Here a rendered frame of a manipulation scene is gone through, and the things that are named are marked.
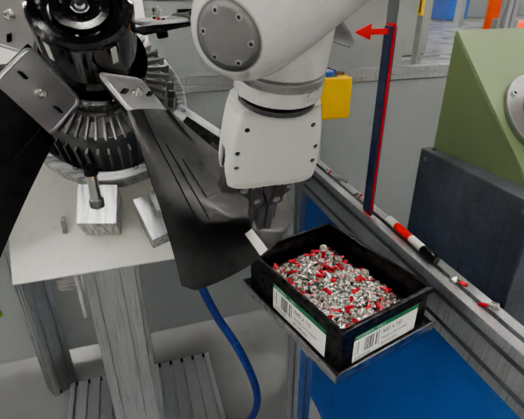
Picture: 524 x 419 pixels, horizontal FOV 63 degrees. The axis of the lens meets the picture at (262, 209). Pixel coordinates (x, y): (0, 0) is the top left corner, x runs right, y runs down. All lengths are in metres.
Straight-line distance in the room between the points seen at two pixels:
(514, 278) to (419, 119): 0.98
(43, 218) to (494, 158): 0.80
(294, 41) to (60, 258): 0.57
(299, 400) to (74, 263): 0.47
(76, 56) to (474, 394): 0.68
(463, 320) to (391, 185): 1.17
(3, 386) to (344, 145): 1.48
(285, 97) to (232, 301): 1.44
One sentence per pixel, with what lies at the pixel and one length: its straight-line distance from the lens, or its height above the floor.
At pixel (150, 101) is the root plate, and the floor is 1.11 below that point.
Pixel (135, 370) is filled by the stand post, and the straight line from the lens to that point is 1.02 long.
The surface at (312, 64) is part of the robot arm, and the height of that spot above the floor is 1.18.
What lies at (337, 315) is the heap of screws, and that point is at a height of 0.85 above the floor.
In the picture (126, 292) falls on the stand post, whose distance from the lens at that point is 0.89.
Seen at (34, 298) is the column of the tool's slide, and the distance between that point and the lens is 1.49.
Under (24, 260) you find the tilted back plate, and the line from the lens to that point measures 0.77.
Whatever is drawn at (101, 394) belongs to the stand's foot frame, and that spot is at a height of 0.06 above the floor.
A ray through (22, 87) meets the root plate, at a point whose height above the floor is 1.14.
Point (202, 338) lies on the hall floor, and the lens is 1.80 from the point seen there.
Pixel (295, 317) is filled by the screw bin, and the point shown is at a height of 0.84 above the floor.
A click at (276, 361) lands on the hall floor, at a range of 1.70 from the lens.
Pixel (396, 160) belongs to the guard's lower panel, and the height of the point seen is 0.65.
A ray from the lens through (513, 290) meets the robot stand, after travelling 0.89.
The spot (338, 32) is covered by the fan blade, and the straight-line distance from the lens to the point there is 0.64.
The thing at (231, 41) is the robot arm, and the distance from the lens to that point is 0.29.
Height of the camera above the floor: 1.24
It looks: 27 degrees down
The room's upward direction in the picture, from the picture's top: straight up
